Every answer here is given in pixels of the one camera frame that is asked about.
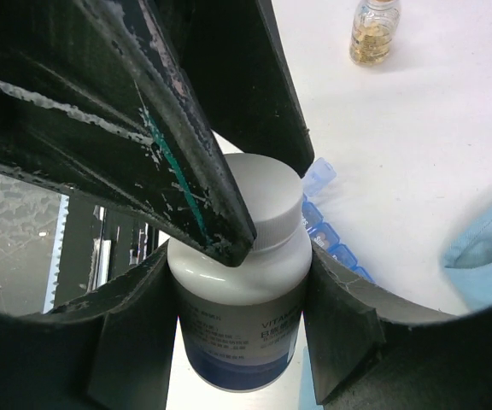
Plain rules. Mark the white bottle cap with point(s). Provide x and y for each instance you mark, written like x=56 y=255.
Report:
x=272 y=193

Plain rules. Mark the light blue cloth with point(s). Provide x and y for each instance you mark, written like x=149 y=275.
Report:
x=467 y=262

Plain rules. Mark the white cable duct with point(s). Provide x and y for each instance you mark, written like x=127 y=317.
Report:
x=49 y=300

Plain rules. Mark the white cap pill bottle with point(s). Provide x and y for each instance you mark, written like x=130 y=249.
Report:
x=239 y=325

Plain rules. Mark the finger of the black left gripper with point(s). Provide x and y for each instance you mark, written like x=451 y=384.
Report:
x=93 y=103
x=232 y=54

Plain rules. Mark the blue weekly pill organizer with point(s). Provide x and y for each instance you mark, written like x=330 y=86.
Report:
x=321 y=223

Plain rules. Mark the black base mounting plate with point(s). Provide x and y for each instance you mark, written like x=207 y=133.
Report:
x=98 y=245

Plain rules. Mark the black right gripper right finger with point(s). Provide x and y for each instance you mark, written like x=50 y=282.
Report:
x=371 y=349

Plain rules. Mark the amber pill bottle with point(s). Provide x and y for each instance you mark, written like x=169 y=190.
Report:
x=374 y=26

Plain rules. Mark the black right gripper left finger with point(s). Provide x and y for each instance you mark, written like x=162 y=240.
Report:
x=109 y=349

